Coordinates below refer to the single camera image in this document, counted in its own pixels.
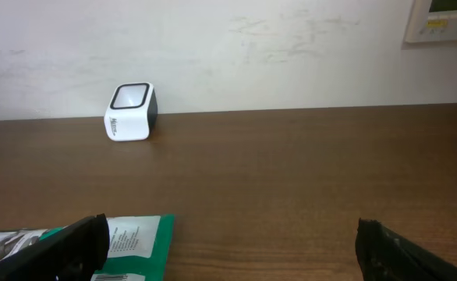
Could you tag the beige wall thermostat panel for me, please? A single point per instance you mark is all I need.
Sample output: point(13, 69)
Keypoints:
point(432, 21)

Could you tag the green white wipes packet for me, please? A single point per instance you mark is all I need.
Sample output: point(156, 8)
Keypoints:
point(138, 249)

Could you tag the white barcode scanner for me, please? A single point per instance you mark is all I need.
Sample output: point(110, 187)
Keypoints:
point(132, 113)

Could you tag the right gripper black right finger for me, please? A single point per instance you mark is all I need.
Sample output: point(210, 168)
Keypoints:
point(384, 255)

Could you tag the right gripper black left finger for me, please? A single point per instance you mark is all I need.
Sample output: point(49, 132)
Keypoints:
point(75, 252)

